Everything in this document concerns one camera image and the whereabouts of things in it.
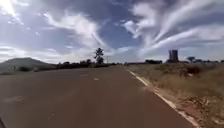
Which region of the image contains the tall dark tree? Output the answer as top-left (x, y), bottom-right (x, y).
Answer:
top-left (93, 47), bottom-right (105, 65)

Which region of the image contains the row of dark bushes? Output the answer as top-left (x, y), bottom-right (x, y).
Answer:
top-left (54, 59), bottom-right (118, 70)

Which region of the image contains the reddish brown asphalt road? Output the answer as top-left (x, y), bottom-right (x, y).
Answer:
top-left (0, 65), bottom-right (196, 128)

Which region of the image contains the dark tower building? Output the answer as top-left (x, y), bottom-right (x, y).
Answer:
top-left (167, 49), bottom-right (180, 64)

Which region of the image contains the white painted edge line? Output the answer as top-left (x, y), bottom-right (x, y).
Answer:
top-left (125, 68), bottom-right (202, 128)

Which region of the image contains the flat-topped tree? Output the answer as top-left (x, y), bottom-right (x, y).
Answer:
top-left (186, 56), bottom-right (196, 64)

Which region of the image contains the dry grass verge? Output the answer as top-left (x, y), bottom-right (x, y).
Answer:
top-left (123, 62), bottom-right (224, 128)

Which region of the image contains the low hill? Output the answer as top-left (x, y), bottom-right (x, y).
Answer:
top-left (0, 57), bottom-right (56, 72)

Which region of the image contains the dry grass strip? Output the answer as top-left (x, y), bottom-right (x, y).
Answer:
top-left (0, 66), bottom-right (68, 76)

